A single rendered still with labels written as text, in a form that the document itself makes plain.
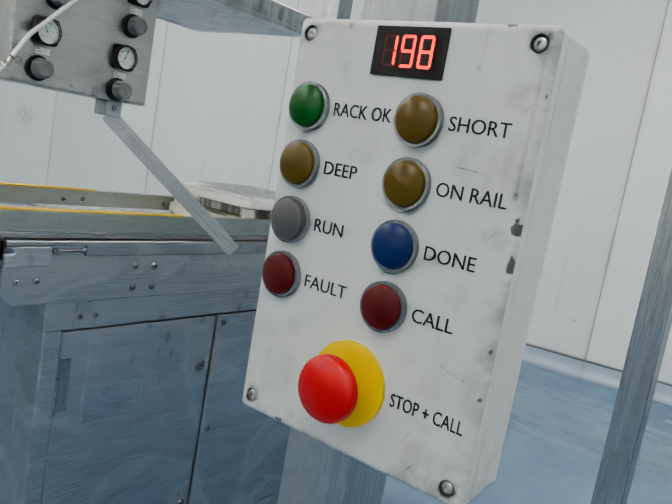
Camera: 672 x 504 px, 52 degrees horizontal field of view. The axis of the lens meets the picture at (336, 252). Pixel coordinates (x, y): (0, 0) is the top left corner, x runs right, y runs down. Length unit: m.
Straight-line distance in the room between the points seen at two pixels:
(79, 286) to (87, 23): 0.40
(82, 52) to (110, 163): 5.01
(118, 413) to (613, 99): 3.42
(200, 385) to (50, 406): 0.34
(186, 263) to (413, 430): 0.91
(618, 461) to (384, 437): 1.22
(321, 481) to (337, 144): 0.25
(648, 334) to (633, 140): 2.70
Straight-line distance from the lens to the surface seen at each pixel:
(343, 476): 0.52
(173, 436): 1.47
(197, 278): 1.30
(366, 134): 0.41
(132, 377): 1.34
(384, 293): 0.39
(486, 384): 0.38
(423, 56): 0.40
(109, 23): 1.08
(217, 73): 5.38
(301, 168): 0.43
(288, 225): 0.43
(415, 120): 0.38
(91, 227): 1.13
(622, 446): 1.60
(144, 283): 1.22
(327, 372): 0.39
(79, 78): 1.05
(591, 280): 4.18
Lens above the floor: 1.00
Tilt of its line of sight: 8 degrees down
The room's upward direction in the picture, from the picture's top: 10 degrees clockwise
